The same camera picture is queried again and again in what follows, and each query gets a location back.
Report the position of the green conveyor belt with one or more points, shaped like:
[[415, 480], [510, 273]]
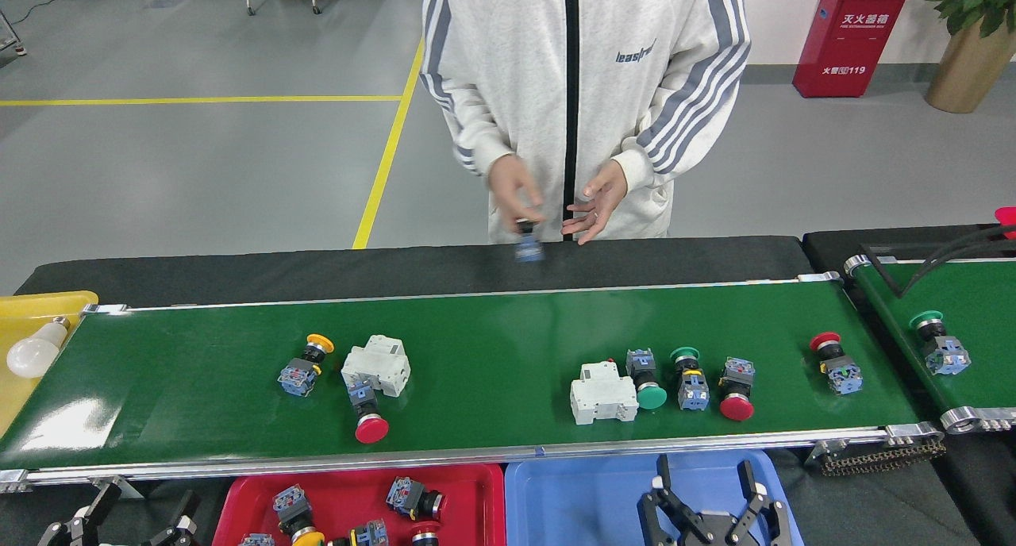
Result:
[[492, 355], [976, 292]]

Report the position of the person's left hand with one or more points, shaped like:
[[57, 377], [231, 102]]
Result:
[[599, 201]]

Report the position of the black guide frame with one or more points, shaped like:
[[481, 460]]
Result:
[[882, 271]]

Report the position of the red fire extinguisher box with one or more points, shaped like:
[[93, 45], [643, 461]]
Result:
[[849, 38]]

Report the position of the black table cover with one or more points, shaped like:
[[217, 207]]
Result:
[[238, 268]]

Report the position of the red plastic bin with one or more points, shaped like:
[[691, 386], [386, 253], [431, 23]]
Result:
[[1008, 221]]

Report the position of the blue plastic tray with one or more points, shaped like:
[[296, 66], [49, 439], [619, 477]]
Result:
[[571, 506]]

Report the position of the potted plant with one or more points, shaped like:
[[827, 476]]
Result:
[[968, 70]]

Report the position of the person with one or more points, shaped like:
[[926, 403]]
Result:
[[508, 70]]

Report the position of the person's right hand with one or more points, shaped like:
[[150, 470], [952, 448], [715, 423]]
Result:
[[516, 189]]

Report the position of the yellow push button switch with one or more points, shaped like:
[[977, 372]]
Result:
[[305, 363], [294, 506]]

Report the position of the white circuit breaker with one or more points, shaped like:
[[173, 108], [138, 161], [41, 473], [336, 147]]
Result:
[[377, 363], [603, 395]]

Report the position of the yellow plastic tray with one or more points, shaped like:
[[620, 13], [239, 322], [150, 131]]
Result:
[[40, 304]]

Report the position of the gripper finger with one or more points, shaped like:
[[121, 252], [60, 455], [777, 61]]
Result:
[[95, 506], [766, 522], [181, 522], [663, 506]]

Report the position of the white light bulb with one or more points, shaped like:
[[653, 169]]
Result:
[[32, 355]]

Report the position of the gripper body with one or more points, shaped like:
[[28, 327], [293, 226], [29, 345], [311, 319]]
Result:
[[717, 540]]

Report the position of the red plastic tray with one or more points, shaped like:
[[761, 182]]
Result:
[[357, 490]]

